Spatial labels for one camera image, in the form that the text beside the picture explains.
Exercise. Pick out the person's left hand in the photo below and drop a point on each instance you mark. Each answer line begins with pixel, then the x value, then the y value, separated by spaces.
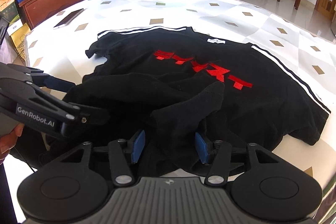
pixel 9 141

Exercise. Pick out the checkered diamond tablecloth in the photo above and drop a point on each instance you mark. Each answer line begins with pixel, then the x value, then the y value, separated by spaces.
pixel 283 185

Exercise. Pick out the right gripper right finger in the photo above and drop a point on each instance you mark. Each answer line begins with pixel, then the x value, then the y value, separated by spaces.
pixel 216 154

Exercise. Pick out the smartphone on table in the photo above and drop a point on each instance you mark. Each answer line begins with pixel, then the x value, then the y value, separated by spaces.
pixel 70 17

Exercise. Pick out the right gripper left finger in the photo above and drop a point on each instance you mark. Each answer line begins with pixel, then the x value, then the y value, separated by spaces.
pixel 122 154

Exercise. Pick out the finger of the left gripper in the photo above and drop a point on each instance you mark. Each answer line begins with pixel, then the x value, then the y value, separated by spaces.
pixel 41 79
pixel 83 116

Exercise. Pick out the black jacket with white stripes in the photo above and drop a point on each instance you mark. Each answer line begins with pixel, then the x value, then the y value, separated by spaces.
pixel 172 83

